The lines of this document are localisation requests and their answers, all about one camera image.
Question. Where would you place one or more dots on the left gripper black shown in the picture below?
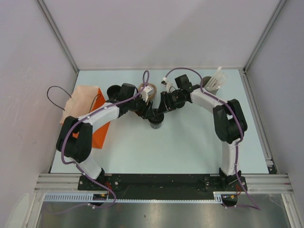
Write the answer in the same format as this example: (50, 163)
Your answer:
(145, 110)

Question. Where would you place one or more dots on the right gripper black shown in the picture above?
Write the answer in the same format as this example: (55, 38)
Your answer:
(166, 105)

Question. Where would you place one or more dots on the dark single cup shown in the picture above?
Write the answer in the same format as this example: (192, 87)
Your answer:
(155, 124)

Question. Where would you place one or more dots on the orange paper bag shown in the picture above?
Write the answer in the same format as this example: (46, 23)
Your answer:
(85, 99)

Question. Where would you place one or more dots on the black cup lid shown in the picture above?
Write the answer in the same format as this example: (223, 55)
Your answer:
(156, 118)

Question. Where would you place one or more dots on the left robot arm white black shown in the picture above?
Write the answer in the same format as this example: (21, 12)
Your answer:
(75, 140)

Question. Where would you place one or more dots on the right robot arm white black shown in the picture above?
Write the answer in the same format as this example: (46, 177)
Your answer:
(228, 118)

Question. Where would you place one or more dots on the left black coffee cup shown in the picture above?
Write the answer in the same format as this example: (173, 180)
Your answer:
(113, 91)

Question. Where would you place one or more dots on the left brown pulp cup carrier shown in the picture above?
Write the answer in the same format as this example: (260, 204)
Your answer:
(155, 90)

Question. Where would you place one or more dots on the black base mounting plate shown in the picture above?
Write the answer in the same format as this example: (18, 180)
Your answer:
(165, 184)

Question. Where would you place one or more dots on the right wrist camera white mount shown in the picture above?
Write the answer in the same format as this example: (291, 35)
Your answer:
(167, 84)

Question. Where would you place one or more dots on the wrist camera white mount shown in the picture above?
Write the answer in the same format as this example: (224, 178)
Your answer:
(167, 84)
(147, 93)

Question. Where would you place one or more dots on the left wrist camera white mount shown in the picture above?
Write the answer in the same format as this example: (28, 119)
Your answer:
(147, 93)

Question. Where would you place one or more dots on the aluminium frame rail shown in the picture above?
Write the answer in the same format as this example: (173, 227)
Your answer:
(257, 183)

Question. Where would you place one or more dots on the white slotted cable duct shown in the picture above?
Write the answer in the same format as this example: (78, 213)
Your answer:
(208, 197)

